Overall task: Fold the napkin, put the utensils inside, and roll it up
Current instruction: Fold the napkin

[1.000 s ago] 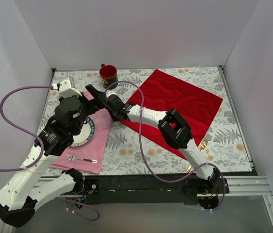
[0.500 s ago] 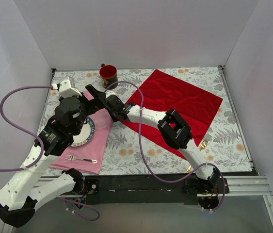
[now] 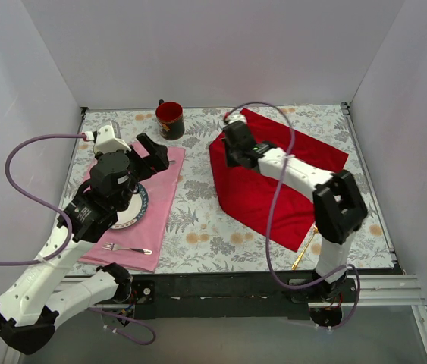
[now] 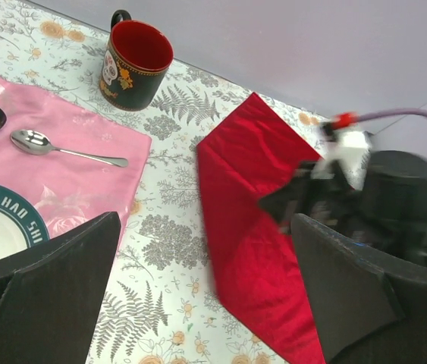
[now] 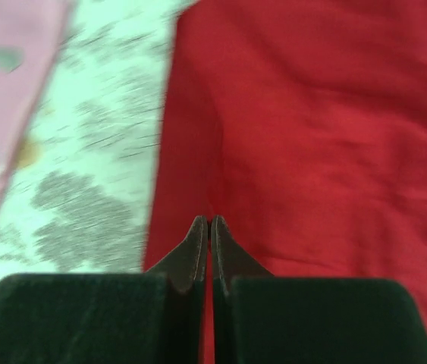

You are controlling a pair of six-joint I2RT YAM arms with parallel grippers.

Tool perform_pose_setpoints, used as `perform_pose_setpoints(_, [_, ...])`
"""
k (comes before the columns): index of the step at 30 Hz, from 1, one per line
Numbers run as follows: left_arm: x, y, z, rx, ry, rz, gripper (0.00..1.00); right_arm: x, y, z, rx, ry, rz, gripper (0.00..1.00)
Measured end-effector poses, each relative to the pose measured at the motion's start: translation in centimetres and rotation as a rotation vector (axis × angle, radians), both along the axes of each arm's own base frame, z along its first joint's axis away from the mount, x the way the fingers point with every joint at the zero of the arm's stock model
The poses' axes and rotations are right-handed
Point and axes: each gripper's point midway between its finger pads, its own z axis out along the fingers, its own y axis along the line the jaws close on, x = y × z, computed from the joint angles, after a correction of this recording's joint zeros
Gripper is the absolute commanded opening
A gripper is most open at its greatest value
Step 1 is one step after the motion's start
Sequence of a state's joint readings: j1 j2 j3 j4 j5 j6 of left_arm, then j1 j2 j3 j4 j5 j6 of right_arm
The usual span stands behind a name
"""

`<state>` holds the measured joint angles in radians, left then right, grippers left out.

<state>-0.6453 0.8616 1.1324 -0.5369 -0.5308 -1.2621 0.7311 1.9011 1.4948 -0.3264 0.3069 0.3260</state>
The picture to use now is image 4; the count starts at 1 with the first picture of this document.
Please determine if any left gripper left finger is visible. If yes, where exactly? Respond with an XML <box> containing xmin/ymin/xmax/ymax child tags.
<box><xmin>0</xmin><ymin>212</ymin><xmax>121</xmax><ymax>364</ymax></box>

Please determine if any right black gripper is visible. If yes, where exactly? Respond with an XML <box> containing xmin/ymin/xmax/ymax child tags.
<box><xmin>259</xmin><ymin>151</ymin><xmax>427</xmax><ymax>265</ymax></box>

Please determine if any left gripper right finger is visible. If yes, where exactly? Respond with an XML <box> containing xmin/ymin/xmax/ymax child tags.
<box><xmin>290</xmin><ymin>214</ymin><xmax>427</xmax><ymax>363</ymax></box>

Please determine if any red cloth napkin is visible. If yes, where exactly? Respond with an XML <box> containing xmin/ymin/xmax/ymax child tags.
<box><xmin>196</xmin><ymin>94</ymin><xmax>324</xmax><ymax>363</ymax></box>

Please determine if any floral tablecloth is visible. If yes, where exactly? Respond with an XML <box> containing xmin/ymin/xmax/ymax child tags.
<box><xmin>0</xmin><ymin>0</ymin><xmax>335</xmax><ymax>364</ymax></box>

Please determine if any pink cloth placemat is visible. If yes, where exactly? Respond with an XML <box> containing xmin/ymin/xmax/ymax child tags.
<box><xmin>0</xmin><ymin>78</ymin><xmax>152</xmax><ymax>237</ymax></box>

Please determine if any silver spoon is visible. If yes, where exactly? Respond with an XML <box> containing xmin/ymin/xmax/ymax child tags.
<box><xmin>10</xmin><ymin>130</ymin><xmax>129</xmax><ymax>168</ymax></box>

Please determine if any black red mug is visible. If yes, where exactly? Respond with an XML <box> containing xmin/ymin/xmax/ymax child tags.
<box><xmin>99</xmin><ymin>10</ymin><xmax>174</xmax><ymax>111</ymax></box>

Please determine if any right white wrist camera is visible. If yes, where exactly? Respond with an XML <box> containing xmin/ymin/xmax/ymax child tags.
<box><xmin>312</xmin><ymin>121</ymin><xmax>372</xmax><ymax>190</ymax></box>

